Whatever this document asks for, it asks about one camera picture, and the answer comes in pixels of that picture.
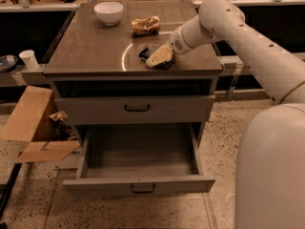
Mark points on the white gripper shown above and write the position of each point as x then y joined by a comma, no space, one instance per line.
175,43

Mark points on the blue rxbar wrapper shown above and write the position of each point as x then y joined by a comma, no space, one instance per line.
145,52

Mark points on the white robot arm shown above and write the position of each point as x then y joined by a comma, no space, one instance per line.
270,165

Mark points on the grey drawer cabinet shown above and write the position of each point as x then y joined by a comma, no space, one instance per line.
94,60

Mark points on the closed grey upper drawer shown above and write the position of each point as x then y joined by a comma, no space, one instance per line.
136,109

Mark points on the open grey lower drawer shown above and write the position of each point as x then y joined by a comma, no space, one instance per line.
138,160

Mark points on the crumpled golden snack bag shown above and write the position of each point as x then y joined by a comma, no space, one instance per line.
145,26

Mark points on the white ceramic bowl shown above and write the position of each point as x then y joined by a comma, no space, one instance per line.
109,13

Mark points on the white paper cup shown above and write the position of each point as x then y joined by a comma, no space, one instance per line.
28,57

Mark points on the open cardboard box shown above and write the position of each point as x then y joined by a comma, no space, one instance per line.
30,121

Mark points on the dark round plate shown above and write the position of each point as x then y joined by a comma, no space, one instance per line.
8,63

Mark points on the grey metal shelf rail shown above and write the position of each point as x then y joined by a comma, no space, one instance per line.
231,61

